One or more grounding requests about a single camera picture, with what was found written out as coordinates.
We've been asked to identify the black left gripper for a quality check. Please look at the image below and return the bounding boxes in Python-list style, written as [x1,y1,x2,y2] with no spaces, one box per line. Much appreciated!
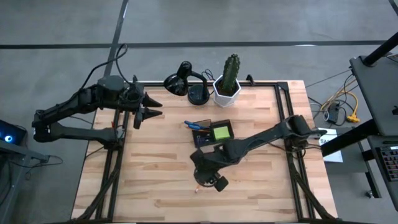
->
[124,92,165,130]

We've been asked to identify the yellow cable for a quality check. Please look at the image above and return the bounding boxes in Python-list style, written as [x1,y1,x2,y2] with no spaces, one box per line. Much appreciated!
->
[320,90,361,123]

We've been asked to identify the black desk support bar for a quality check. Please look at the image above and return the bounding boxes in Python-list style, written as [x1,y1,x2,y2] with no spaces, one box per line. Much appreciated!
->
[320,119,380,157]

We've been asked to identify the black mesh desk organizer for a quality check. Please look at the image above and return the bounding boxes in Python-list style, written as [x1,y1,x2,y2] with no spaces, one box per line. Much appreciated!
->
[191,119,234,149]

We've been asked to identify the backlit computer keyboard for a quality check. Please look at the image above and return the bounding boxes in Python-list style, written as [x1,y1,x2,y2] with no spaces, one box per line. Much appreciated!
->
[375,145,398,182]

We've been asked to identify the blue lit black device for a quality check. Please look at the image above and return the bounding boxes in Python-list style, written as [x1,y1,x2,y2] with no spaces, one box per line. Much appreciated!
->
[0,119,28,146]

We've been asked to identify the black gooseneck desk lamp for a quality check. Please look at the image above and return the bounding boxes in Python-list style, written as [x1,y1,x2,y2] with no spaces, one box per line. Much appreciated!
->
[163,60,211,106]

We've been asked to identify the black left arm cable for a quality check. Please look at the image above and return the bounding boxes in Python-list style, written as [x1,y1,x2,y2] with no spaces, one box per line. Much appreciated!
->
[79,43,129,94]

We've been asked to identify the green sticky note pad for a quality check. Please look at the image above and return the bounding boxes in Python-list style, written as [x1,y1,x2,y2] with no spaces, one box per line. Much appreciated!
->
[213,126,231,141]

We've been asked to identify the grey metal stand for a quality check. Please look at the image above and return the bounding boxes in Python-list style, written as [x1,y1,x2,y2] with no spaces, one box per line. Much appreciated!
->
[0,139,50,224]

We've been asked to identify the black stand pole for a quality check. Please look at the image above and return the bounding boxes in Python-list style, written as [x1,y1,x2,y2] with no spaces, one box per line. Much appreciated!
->
[362,30,398,67]

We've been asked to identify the grey desk top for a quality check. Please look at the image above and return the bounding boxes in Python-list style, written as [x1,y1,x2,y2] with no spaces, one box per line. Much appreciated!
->
[349,55,398,138]

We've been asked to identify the grey power strip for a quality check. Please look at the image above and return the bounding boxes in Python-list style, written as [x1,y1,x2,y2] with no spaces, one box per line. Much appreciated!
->
[326,102,342,124]

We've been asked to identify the green cactus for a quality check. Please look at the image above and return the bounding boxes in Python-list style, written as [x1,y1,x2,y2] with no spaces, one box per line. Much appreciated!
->
[220,54,241,94]

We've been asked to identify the white paper sheet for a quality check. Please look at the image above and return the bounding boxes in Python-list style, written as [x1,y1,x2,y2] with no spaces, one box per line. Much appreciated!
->
[317,127,345,164]

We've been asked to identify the blue handled scissors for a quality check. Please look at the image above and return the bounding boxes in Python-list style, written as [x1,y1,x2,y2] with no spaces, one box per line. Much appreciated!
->
[184,120,211,130]

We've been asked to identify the white hexagonal plant pot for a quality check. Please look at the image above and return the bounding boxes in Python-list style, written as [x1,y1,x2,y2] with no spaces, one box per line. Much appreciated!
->
[213,74,242,108]

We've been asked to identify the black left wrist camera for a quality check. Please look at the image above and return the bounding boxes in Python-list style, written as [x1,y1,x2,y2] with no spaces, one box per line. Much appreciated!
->
[126,88,143,103]

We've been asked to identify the black lamp cable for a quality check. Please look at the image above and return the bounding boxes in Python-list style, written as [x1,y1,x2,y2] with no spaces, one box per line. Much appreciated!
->
[201,68,216,82]

